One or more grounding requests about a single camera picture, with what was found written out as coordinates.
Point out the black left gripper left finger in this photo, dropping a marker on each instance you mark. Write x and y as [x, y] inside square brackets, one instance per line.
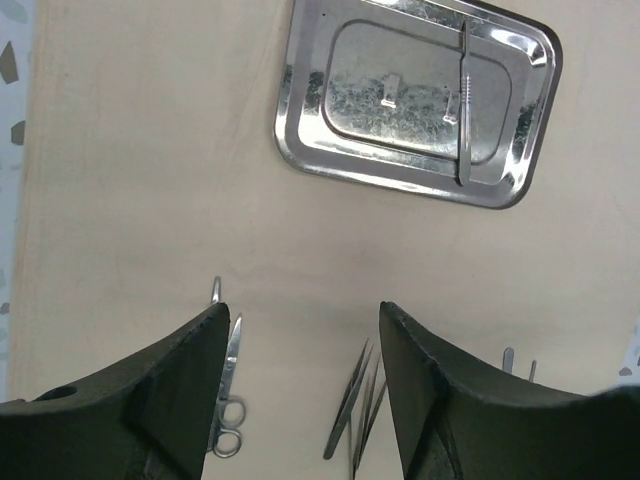
[147, 416]

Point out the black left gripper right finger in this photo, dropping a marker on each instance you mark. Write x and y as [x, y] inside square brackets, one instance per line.
[458, 417]

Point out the beige cloth wrap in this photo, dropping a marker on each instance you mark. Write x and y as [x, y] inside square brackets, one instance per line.
[151, 168]

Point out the blunt steel tweezers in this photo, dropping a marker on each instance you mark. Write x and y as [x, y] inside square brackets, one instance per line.
[348, 401]

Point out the thin pointed steel tweezers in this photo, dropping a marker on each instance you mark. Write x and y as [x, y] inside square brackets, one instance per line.
[358, 434]

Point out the steel scalpel handle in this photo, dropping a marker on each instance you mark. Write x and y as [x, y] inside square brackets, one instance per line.
[464, 139]
[532, 371]
[508, 360]

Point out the steel instrument tray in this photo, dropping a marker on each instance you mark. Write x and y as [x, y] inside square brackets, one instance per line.
[370, 93]

